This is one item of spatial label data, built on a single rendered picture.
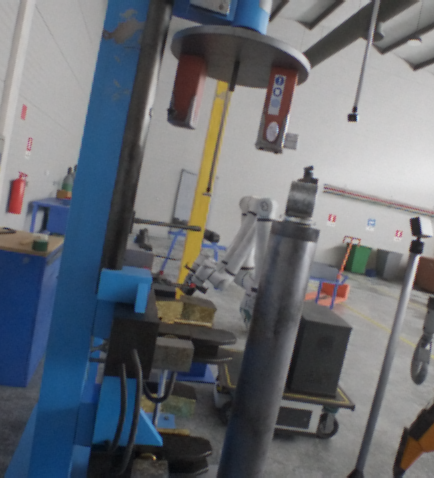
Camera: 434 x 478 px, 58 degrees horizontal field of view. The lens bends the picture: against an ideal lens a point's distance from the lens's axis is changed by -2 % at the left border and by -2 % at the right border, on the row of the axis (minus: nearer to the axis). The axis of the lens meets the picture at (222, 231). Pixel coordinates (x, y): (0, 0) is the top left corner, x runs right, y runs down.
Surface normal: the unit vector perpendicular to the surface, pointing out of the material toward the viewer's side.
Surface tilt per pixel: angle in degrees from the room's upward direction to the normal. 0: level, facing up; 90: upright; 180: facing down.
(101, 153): 90
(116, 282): 90
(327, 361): 90
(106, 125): 90
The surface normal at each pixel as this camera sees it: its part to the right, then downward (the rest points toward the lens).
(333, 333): 0.08, 0.10
